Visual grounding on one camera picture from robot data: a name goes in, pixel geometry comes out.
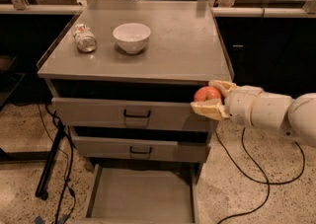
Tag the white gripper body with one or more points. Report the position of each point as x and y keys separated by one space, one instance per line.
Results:
x=240 y=104

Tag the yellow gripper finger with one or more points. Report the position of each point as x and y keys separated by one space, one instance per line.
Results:
x=213 y=109
x=224 y=87

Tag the red apple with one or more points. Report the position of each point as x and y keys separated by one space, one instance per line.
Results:
x=207 y=93

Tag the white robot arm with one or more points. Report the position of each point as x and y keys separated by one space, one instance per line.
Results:
x=294 y=119

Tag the grey drawer cabinet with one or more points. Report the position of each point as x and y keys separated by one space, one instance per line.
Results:
x=184 y=53

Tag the middle grey drawer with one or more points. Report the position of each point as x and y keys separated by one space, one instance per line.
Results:
x=141 y=144

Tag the bottom grey open drawer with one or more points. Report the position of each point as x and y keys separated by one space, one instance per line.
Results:
x=141 y=193

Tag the top grey drawer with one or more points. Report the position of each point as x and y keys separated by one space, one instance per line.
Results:
x=131 y=114

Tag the white ceramic bowl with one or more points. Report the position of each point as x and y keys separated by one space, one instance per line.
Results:
x=131 y=37

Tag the black metal stand leg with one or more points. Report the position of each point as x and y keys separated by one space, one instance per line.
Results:
x=41 y=191

